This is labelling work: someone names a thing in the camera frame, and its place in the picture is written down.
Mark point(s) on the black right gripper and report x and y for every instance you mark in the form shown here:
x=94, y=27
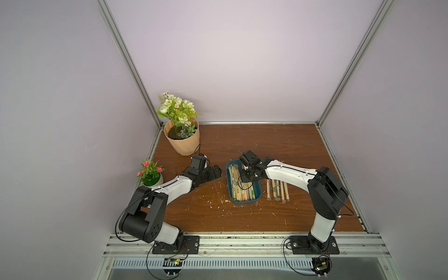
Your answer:
x=245, y=173

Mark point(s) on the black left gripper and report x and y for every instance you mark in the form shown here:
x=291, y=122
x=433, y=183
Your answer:
x=212, y=175

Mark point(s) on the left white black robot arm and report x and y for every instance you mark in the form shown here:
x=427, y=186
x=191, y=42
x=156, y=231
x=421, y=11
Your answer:
x=143, y=218

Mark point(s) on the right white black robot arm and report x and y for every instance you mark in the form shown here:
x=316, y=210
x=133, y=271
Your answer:
x=327, y=193

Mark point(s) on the teal plastic storage box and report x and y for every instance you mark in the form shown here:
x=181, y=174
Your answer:
x=256, y=185

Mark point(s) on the wrapped chopsticks pile in box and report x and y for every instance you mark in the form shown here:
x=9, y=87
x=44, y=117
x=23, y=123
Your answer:
x=241, y=192

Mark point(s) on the large beige ribbed flower pot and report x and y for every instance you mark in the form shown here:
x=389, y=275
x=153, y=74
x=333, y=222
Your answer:
x=185, y=147

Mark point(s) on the small white pot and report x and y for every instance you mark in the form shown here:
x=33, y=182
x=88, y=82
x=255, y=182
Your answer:
x=153, y=182

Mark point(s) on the pink flowered small plant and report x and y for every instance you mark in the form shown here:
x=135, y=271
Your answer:
x=149, y=169

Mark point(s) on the white green artificial flowers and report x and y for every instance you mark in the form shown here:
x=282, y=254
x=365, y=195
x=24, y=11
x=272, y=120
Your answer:
x=182, y=114

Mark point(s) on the left small circuit board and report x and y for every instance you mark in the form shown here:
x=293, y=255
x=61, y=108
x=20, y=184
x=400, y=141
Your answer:
x=172, y=267

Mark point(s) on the small circuit board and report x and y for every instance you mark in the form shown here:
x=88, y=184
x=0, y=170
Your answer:
x=172, y=267
x=322, y=265

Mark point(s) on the right small circuit board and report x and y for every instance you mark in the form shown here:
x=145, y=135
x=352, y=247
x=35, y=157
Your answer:
x=322, y=265

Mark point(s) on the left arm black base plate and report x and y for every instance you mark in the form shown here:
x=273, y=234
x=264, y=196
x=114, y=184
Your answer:
x=184, y=245

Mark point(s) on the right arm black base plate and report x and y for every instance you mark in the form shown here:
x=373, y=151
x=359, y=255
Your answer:
x=310, y=245

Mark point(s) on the white slotted cable duct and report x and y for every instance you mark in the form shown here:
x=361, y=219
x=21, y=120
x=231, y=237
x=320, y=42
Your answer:
x=217, y=263

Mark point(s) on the aluminium front rail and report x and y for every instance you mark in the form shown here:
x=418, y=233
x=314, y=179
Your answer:
x=252, y=244

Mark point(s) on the aluminium corner frame post left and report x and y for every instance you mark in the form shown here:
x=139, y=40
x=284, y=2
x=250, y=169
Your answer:
x=118, y=38

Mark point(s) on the aluminium corner frame post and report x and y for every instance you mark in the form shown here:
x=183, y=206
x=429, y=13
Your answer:
x=118, y=38
x=366, y=41

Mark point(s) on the aluminium corner frame post right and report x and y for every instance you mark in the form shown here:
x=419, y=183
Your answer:
x=366, y=41

